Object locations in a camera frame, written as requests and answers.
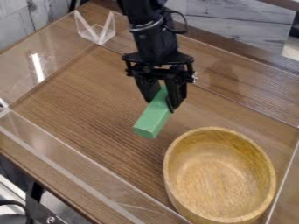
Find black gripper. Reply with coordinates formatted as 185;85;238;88
122;17;194;112

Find clear acrylic corner bracket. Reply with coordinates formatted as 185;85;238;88
73;10;116;46

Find green rectangular block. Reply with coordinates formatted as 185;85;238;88
133;86;172;138

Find black table leg bracket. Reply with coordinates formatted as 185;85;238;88
25;182;66;224

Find clear acrylic tray walls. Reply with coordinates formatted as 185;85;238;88
0;3;299;224

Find black cable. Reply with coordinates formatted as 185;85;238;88
0;199;30;217

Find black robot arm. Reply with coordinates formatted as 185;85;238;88
116;0;196;112

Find brown wooden bowl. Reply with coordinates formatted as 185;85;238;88
162;127;276;224

